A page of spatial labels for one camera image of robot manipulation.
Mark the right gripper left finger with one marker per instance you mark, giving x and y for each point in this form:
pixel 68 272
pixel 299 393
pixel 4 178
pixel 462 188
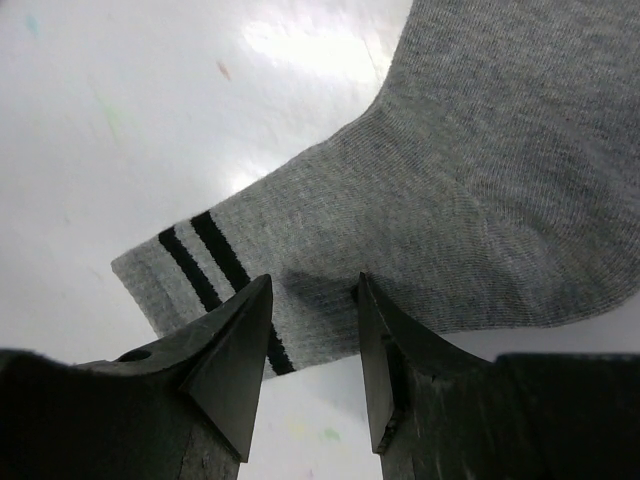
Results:
pixel 181 407

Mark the grey striped sock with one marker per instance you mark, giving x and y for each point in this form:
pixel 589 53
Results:
pixel 492 183

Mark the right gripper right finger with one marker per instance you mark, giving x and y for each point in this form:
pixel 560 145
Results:
pixel 436 411

